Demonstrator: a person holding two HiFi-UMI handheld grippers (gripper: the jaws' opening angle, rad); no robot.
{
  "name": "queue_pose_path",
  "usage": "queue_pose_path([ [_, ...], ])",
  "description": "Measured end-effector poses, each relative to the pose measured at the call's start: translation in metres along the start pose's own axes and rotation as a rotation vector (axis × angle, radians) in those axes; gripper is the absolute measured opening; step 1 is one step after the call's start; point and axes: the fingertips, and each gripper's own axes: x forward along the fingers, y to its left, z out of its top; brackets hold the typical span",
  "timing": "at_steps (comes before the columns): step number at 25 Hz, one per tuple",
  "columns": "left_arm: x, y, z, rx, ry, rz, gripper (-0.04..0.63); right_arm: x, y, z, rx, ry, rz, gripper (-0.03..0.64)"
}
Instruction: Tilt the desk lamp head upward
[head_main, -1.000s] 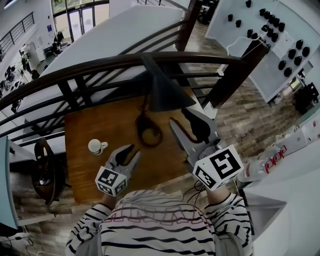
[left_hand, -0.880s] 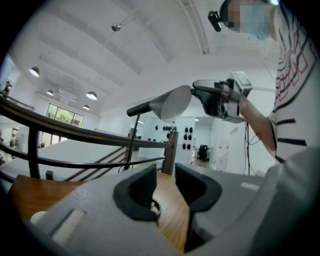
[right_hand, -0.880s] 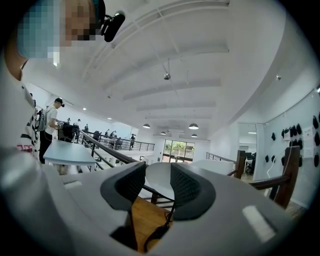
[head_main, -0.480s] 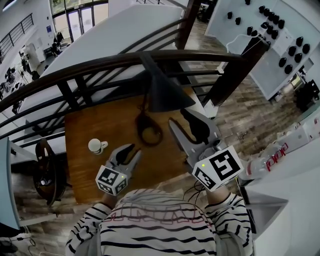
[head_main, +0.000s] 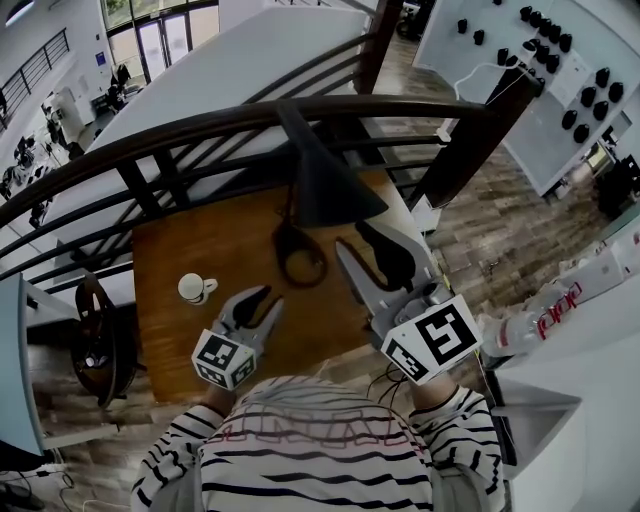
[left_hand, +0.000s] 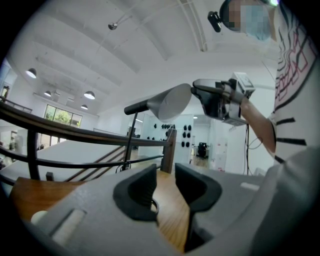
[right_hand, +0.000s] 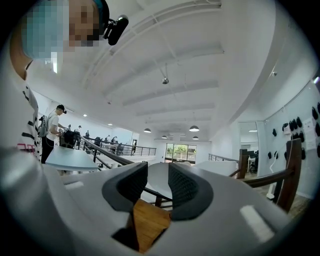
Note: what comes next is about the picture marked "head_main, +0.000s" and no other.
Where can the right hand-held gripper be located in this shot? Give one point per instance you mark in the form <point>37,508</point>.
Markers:
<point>440,335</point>

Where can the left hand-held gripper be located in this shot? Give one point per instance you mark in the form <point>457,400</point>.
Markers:
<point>220,355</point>

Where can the black desk lamp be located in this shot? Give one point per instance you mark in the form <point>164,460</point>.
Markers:
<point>330,185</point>

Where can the person's right forearm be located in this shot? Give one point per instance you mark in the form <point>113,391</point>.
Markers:
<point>432,395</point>

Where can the person's left forearm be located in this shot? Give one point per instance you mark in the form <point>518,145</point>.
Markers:
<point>217,400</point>

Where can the pale blue-grey panel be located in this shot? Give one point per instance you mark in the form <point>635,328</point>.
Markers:
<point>15,360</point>

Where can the white mug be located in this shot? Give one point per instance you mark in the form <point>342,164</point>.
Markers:
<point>192,287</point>

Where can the white floor box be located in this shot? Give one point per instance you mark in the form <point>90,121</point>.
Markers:
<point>426,215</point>

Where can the clear bag with red print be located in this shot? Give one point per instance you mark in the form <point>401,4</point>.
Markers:
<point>515,330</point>

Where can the white plug adapter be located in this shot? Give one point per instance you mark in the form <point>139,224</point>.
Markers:
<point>443,135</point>

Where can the dark wooden chair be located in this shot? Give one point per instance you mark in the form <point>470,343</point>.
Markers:
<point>100,345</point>

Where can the person in white shirt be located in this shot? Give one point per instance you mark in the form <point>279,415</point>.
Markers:
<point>310,475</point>

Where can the dark wooden stair railing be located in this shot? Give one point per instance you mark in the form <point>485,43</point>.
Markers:
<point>400,106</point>

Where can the white cardboard box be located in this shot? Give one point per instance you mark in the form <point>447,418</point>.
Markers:
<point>605,272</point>

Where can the white counter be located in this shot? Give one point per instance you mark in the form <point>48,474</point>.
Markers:
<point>600,400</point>

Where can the white dispenser machine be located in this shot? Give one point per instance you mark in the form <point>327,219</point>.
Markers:
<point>67,115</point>

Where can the glass entrance doors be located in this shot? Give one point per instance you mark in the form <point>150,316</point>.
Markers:
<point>150,40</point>

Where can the black balcony railing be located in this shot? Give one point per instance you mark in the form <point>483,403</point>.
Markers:
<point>35,65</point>

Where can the white wall board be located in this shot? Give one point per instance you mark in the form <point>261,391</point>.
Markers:
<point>540,140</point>

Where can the group of black wall-mounted items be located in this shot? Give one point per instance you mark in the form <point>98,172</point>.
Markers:
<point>570,119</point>

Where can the blue wall poster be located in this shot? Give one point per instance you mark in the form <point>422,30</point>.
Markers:
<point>100,59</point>

